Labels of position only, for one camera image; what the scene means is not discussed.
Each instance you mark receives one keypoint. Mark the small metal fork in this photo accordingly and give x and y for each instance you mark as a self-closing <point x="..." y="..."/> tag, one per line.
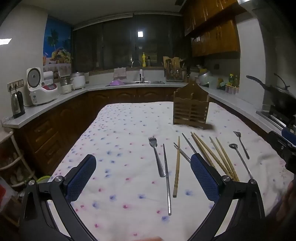
<point x="242" y="144"/>

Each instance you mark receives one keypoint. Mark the steel sink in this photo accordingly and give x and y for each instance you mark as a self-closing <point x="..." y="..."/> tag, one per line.
<point x="148" y="82"/>

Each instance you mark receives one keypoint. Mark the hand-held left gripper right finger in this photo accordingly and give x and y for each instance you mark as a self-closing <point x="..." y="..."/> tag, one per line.
<point x="204" y="178"/>

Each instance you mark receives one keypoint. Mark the large metal fork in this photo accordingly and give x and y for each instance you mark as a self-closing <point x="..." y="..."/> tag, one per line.
<point x="155" y="154"/>

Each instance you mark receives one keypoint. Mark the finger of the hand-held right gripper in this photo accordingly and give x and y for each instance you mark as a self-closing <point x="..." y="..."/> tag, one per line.
<point x="288" y="134"/>
<point x="277" y="141"/>

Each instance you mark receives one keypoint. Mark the dark window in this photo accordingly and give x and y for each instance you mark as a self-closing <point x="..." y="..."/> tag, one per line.
<point x="111" y="44"/>

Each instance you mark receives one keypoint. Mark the metal pot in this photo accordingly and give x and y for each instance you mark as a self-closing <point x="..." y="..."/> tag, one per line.
<point x="204" y="77"/>

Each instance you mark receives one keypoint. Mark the wall socket strip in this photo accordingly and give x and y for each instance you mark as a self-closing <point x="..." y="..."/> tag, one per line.
<point x="15" y="83"/>

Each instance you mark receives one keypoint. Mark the round white cooker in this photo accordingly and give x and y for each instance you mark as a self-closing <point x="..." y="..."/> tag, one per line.
<point x="78" y="81"/>

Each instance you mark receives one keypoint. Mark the white shelf rack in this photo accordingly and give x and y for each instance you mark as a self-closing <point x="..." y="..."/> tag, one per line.
<point x="12" y="160"/>

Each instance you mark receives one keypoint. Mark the black wok with lid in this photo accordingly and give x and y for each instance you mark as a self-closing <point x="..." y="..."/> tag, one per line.
<point x="283" y="96"/>

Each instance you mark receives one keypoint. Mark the wooden lower cabinets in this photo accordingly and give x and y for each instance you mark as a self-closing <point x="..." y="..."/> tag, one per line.
<point x="69" y="115"/>

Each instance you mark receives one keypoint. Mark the pink cloth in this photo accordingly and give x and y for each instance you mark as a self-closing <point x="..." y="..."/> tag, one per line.
<point x="119" y="72"/>

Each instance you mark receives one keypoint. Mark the dark bottle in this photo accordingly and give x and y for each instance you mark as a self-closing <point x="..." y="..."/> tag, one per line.
<point x="149" y="61"/>

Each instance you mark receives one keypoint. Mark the purple plastic dish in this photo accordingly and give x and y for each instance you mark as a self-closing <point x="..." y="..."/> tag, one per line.
<point x="115" y="83"/>

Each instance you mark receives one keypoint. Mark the paper towel roll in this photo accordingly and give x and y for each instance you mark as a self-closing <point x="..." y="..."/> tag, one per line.
<point x="49" y="75"/>

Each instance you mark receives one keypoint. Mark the wooden upper cabinets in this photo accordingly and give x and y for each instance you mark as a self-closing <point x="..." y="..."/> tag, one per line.
<point x="215" y="30"/>

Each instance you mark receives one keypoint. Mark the wooden cabinets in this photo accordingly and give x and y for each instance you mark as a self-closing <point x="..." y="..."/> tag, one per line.
<point x="69" y="115"/>
<point x="215" y="30"/>

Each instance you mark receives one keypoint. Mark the wooden chopstick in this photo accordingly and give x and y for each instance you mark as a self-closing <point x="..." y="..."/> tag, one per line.
<point x="200" y="148"/>
<point x="208" y="151"/>
<point x="225" y="154"/>
<point x="219" y="153"/>
<point x="177" y="166"/>

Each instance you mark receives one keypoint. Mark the gas stove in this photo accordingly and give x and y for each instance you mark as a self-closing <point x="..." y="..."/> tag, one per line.
<point x="275" y="117"/>

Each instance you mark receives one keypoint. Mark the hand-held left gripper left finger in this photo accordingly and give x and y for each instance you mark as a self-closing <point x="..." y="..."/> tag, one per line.
<point x="81" y="178"/>

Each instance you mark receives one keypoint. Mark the pink cups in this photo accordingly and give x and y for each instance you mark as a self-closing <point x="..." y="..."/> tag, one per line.
<point x="231" y="90"/>

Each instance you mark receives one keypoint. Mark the small white kitchen appliance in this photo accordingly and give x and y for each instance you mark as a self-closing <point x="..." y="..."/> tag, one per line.
<point x="66" y="87"/>

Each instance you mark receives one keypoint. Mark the counter utensil rack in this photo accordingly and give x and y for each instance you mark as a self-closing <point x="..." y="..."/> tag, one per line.
<point x="174" y="70"/>

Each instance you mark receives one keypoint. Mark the wooden utensil holder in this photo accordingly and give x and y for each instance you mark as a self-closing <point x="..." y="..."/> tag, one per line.
<point x="189" y="111"/>

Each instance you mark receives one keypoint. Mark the tropical fruit wall poster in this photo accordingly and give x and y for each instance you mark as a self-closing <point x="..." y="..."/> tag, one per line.
<point x="57" y="46"/>

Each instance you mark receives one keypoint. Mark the kitchen faucet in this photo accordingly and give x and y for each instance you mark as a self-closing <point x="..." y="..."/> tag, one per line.
<point x="141" y="74"/>

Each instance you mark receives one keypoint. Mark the white floral tablecloth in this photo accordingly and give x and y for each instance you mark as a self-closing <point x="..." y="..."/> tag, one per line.
<point x="127" y="139"/>

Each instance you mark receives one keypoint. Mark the yellow green bottles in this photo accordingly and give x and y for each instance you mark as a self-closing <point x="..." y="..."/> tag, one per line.
<point x="233" y="80"/>

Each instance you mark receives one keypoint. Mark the small metal spoon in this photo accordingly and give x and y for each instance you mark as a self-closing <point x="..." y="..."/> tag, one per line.
<point x="240" y="160"/>

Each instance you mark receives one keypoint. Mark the white rice cooker open lid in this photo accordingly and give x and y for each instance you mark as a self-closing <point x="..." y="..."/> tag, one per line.
<point x="44" y="95"/>

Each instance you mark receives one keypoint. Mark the yellow bottle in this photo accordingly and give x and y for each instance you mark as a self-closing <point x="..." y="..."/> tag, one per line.
<point x="144" y="59"/>

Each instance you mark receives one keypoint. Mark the metal chopstick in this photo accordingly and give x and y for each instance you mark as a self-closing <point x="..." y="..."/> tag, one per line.
<point x="166" y="178"/>
<point x="181" y="151"/>
<point x="188" y="142"/>

